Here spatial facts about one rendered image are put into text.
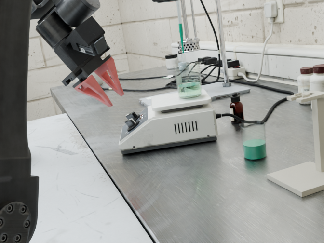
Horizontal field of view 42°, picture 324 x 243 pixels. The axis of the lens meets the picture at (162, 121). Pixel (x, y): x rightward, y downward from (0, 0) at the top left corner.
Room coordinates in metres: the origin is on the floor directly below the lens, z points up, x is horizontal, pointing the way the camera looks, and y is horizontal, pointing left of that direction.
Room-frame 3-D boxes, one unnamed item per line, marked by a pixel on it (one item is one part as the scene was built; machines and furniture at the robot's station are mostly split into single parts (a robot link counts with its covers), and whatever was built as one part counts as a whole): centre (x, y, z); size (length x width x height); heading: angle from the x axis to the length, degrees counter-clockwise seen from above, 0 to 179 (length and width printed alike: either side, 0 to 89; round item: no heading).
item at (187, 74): (0.85, -0.07, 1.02); 0.06 x 0.05 x 0.08; 75
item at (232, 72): (1.65, -0.23, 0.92); 0.40 x 0.06 x 0.04; 17
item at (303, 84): (1.00, -0.36, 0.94); 0.05 x 0.05 x 0.09
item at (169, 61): (2.02, -0.09, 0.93); 0.06 x 0.06 x 0.06
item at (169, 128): (0.87, -0.02, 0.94); 0.22 x 0.13 x 0.08; 90
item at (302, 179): (0.57, -0.19, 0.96); 0.08 x 0.08 x 0.13; 19
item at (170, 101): (0.87, -0.04, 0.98); 0.12 x 0.12 x 0.01; 0
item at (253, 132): (0.69, -0.15, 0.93); 0.04 x 0.04 x 0.06
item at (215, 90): (1.28, -0.11, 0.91); 0.30 x 0.20 x 0.01; 107
